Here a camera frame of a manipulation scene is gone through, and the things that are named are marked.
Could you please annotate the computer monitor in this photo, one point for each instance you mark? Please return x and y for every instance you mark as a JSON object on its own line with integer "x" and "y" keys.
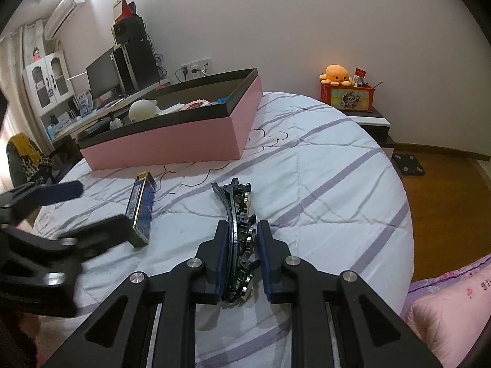
{"x": 102, "y": 74}

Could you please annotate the white air conditioner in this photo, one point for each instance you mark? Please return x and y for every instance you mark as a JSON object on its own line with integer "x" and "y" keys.
{"x": 63, "y": 11}

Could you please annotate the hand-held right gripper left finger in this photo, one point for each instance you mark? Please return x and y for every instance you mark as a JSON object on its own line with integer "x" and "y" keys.
{"x": 218, "y": 272}

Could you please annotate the white desk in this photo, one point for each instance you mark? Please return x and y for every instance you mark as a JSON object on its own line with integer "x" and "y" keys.
{"x": 76, "y": 122}

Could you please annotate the pink box with black rim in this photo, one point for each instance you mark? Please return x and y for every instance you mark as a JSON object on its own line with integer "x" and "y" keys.
{"x": 172, "y": 138}

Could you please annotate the pink pillow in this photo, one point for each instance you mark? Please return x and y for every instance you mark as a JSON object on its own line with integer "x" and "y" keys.
{"x": 452, "y": 314}

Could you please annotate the light curtain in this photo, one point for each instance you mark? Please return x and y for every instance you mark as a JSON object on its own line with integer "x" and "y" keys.
{"x": 13, "y": 103}

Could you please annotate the white glass door cabinet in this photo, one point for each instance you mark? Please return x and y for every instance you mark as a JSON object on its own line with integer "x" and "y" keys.
{"x": 48, "y": 82}

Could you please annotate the black hair clip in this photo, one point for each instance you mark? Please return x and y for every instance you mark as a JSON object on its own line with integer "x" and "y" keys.
{"x": 234, "y": 214}

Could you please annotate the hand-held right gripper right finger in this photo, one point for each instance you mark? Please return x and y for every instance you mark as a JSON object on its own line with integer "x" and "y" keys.
{"x": 268, "y": 272}

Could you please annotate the small pink figure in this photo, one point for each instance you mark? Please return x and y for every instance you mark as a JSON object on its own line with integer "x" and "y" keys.
{"x": 36, "y": 54}

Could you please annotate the orange plush octopus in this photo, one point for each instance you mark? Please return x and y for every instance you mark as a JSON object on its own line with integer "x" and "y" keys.
{"x": 336, "y": 74}

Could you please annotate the wall socket strip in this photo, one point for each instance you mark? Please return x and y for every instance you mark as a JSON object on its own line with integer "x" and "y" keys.
{"x": 195, "y": 65}

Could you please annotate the white round security camera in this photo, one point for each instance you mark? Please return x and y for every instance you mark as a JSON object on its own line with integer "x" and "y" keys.
{"x": 142, "y": 110}

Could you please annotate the black floor scale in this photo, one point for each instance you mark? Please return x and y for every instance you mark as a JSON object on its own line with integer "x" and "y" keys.
{"x": 408, "y": 164}

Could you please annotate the black flat object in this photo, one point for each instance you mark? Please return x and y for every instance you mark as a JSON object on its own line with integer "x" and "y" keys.
{"x": 94, "y": 130}

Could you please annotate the red and white carton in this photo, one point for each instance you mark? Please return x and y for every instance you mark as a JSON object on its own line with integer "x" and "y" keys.
{"x": 123, "y": 7}

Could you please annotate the white and black nightstand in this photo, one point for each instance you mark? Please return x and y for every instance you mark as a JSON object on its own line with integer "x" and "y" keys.
{"x": 374, "y": 130}

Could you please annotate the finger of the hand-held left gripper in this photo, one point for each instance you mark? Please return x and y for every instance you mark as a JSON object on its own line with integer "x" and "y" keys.
{"x": 61, "y": 192}
{"x": 107, "y": 234}

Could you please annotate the red printed box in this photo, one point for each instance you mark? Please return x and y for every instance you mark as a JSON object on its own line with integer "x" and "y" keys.
{"x": 348, "y": 97}

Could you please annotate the blue card box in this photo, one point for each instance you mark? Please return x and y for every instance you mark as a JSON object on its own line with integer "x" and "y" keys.
{"x": 141, "y": 207}

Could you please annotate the black computer tower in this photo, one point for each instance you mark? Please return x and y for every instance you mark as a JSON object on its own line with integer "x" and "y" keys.
{"x": 136, "y": 67}

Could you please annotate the small red card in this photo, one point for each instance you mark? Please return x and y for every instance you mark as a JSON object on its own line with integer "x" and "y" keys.
{"x": 360, "y": 73}

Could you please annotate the chair with leopard cloth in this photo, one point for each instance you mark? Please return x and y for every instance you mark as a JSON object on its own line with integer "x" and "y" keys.
{"x": 27, "y": 161}

